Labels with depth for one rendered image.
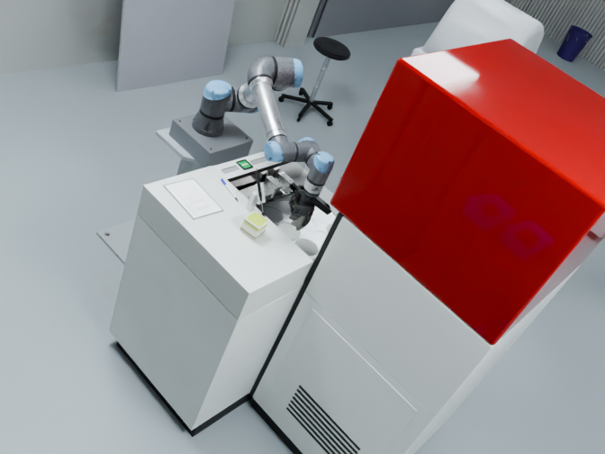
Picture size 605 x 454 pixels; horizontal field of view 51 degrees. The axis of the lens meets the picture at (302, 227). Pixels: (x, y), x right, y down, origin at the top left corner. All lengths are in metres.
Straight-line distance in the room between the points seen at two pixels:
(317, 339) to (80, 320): 1.23
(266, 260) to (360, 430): 0.80
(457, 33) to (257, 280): 2.71
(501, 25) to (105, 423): 3.30
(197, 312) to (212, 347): 0.15
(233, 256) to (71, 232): 1.52
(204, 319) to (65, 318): 0.98
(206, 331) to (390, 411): 0.76
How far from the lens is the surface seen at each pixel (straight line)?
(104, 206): 3.89
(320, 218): 2.80
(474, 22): 4.51
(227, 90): 2.93
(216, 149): 2.94
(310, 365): 2.70
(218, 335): 2.47
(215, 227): 2.43
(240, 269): 2.30
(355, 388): 2.59
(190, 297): 2.51
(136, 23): 4.81
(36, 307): 3.32
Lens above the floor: 2.52
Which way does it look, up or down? 37 degrees down
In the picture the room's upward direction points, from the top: 24 degrees clockwise
